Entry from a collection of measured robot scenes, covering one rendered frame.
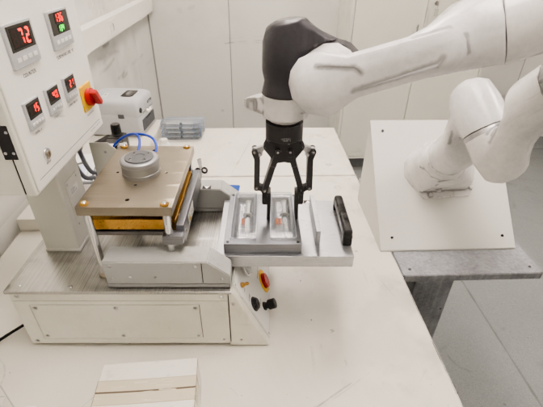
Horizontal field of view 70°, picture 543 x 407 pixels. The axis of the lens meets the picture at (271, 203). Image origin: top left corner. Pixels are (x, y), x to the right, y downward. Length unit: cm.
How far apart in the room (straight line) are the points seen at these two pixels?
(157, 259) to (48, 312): 28
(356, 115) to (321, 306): 222
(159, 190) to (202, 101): 265
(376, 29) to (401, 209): 187
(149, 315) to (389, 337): 55
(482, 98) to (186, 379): 86
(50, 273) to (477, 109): 100
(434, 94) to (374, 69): 263
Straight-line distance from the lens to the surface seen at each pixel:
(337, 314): 103
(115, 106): 185
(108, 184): 86
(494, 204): 141
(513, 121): 94
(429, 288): 158
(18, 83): 76
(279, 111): 74
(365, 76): 62
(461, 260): 130
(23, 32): 78
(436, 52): 63
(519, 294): 250
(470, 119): 101
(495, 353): 214
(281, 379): 91
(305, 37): 72
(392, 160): 131
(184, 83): 340
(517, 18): 67
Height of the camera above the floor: 152
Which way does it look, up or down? 33 degrees down
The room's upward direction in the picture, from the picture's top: 1 degrees clockwise
